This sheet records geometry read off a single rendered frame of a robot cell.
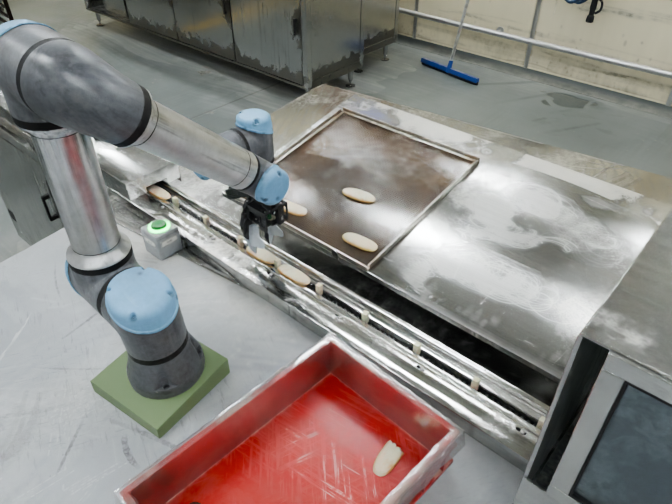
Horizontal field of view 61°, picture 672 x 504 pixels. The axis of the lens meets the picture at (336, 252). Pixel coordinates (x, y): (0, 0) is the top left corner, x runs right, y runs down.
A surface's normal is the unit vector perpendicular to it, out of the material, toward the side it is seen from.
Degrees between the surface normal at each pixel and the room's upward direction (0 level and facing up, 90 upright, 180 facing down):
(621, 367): 90
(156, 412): 4
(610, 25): 90
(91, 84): 55
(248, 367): 0
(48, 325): 0
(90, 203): 92
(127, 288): 10
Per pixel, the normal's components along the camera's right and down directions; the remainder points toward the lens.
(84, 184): 0.63, 0.51
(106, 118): 0.37, 0.58
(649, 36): -0.66, 0.47
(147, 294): 0.07, -0.67
